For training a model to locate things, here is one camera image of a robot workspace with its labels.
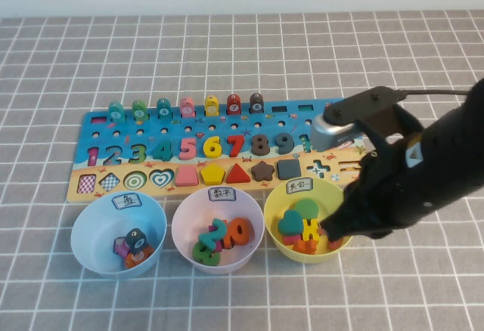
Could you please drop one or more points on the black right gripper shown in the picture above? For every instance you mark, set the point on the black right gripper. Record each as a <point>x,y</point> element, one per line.
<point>408,187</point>

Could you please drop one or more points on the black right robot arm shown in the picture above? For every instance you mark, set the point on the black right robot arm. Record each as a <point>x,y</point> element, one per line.
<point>465,149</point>

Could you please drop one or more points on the yellow plastic bowl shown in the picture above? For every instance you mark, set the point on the yellow plastic bowl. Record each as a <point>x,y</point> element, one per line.
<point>321,198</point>

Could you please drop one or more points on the green wooden circle piece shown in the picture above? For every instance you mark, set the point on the green wooden circle piece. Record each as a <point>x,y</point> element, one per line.
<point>307,209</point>

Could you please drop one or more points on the pink wooden rectangle piece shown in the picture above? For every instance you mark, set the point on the pink wooden rectangle piece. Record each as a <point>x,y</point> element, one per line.
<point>290,239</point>

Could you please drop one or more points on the dark grey wooden square piece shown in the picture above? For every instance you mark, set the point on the dark grey wooden square piece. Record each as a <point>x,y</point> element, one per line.
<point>289,168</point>

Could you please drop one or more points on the brown wooden star piece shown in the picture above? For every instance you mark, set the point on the brown wooden star piece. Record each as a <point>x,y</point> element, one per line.
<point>262,171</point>

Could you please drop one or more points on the red wooden triangle piece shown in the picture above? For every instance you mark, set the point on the red wooden triangle piece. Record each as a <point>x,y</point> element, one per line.
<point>238,176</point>

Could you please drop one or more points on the colourful wooden number puzzle board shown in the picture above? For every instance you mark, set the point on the colourful wooden number puzzle board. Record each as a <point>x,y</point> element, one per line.
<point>269,130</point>

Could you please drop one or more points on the yellow wooden pentagon piece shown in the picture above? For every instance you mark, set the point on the yellow wooden pentagon piece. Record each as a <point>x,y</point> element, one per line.
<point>213,175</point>

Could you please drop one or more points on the pale pink plastic bowl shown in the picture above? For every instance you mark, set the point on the pale pink plastic bowl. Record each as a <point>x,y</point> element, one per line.
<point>189,217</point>

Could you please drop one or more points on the pink wooden trapezoid piece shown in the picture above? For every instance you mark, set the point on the pink wooden trapezoid piece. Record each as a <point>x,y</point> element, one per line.
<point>187,178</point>

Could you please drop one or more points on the light blue plastic bowl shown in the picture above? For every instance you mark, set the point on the light blue plastic bowl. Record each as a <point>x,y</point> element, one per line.
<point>94,232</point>

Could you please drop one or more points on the pink wooden greater-than sign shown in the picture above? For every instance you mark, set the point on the pink wooden greater-than sign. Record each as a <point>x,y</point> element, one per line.
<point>334,243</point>

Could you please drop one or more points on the yellow wooden equals sign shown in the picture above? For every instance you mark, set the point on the yellow wooden equals sign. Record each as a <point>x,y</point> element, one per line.
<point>311,232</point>

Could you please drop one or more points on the dark grey wooden numeral 9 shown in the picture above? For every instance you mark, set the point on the dark grey wooden numeral 9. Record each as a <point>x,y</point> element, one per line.
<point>291,146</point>

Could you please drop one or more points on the orange wooden numeral 10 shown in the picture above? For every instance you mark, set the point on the orange wooden numeral 10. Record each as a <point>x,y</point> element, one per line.
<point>247,237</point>

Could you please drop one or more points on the brown wooden numeral 8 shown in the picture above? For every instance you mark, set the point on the brown wooden numeral 8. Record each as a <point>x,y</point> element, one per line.
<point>262,145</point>

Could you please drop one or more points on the purple wooden numeral 1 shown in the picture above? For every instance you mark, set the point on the purple wooden numeral 1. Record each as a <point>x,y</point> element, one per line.
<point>220,246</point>

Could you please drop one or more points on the red wooden numeral 7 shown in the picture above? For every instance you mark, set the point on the red wooden numeral 7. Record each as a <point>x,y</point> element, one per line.
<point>237,139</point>

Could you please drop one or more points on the brown wooden fish number 8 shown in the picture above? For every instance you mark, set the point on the brown wooden fish number 8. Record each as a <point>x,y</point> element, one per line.
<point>256,105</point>

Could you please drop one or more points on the green wooden numeral 3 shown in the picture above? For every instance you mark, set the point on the green wooden numeral 3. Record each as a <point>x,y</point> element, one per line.
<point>202,255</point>

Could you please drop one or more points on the yellow wooden numeral 6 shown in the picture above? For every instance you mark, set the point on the yellow wooden numeral 6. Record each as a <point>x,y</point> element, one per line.
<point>209,149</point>

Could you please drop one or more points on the red wooden fish number 7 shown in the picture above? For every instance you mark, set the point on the red wooden fish number 7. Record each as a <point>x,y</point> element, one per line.
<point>234,106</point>

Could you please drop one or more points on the yellow wooden fish number 6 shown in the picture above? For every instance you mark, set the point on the yellow wooden fish number 6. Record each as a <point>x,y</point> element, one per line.
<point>211,108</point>

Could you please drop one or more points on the pink wooden numeral 5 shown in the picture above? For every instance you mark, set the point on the pink wooden numeral 5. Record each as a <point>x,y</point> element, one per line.
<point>186,143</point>

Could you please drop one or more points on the grey white checked tablecloth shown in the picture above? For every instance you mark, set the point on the grey white checked tablecloth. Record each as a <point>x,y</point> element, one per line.
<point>242,62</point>

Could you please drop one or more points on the teal wooden numeral 4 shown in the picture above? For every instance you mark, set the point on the teal wooden numeral 4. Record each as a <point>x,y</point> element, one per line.
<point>168,154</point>

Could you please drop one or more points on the pink wooden fish number 5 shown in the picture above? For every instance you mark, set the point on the pink wooden fish number 5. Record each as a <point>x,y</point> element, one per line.
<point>187,109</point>

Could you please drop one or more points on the dark wooden fish number 9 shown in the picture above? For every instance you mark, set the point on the dark wooden fish number 9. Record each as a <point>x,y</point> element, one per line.
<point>134,238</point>

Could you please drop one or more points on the teal wooden fish number 4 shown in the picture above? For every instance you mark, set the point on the teal wooden fish number 4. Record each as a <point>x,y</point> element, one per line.
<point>164,111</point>

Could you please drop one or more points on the green wooden fish number 3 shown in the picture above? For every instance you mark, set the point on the green wooden fish number 3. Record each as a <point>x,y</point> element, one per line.
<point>139,112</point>

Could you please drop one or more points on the teal wooden fish number 2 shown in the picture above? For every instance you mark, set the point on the teal wooden fish number 2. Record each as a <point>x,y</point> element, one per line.
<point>116,113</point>

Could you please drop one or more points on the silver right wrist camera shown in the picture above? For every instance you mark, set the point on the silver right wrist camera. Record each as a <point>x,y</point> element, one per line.
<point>332,134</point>

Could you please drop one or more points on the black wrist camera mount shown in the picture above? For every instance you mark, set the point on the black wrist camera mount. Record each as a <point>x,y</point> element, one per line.
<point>363,104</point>

